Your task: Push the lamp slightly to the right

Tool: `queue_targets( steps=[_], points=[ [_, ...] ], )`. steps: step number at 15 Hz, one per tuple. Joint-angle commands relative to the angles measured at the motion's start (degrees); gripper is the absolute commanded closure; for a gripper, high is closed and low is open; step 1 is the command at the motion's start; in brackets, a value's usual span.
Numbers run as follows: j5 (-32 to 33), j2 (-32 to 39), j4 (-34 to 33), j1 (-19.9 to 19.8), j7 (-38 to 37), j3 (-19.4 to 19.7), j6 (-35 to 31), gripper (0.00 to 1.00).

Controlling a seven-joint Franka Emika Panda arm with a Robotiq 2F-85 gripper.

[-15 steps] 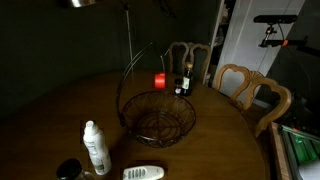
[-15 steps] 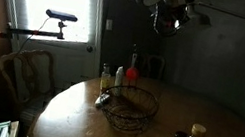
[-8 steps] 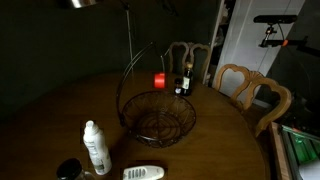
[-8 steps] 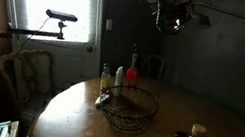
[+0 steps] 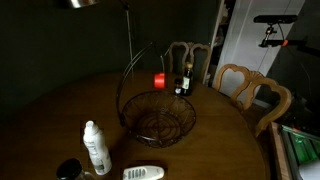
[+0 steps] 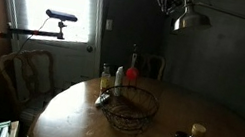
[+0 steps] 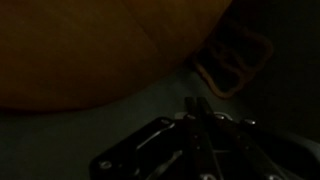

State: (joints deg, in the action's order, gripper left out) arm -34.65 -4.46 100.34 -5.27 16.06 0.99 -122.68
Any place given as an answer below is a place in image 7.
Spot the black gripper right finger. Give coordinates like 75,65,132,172
195,96,219,144

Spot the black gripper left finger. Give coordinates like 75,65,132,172
184,96,203,144

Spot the brown strap loop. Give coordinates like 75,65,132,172
191,20,275,100

